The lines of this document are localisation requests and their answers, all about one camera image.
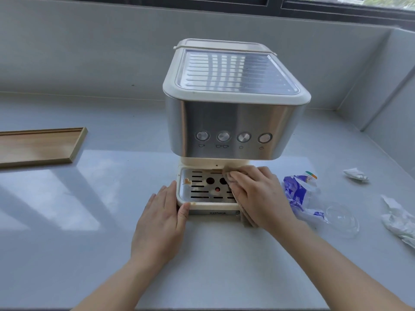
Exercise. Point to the cream and steel coffee machine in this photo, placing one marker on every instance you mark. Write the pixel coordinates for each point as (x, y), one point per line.
(233, 119)

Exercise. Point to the large crumpled white tissue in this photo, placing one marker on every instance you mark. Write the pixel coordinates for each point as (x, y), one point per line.
(398, 221)

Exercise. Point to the long wooden tray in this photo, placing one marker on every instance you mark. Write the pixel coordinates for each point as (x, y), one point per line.
(35, 147)

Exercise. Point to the small crumpled white tissue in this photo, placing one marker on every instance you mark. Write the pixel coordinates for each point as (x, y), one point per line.
(356, 174)

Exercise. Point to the brown wiping cloth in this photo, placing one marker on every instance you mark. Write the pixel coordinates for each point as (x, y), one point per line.
(250, 220)

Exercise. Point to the person's left forearm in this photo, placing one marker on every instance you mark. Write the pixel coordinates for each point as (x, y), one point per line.
(123, 285)

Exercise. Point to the person's right little finger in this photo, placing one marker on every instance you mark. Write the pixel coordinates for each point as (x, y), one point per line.
(270, 174)

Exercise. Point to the person's right forearm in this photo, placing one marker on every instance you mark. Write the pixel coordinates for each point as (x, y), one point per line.
(330, 272)

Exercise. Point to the person's left thumb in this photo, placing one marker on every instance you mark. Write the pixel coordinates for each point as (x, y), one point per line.
(184, 213)

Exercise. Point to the person's left hand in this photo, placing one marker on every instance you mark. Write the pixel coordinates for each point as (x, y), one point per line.
(155, 229)

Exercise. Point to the person's right middle finger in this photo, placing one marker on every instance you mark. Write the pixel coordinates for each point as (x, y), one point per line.
(251, 175)

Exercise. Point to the clear plastic lid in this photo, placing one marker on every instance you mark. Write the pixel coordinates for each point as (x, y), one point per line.
(343, 220)

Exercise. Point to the person's right thumb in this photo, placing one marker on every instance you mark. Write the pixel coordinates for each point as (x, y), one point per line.
(237, 197)

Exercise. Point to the person's right hand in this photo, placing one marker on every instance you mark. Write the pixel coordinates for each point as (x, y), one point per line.
(262, 204)

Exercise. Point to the person's left middle finger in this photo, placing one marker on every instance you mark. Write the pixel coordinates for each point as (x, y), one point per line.
(161, 200)

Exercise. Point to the blue and white plastic packet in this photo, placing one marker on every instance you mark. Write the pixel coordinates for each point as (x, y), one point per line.
(300, 194)

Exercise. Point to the cream drip tray steel grate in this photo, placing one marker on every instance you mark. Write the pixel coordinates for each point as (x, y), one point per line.
(202, 186)

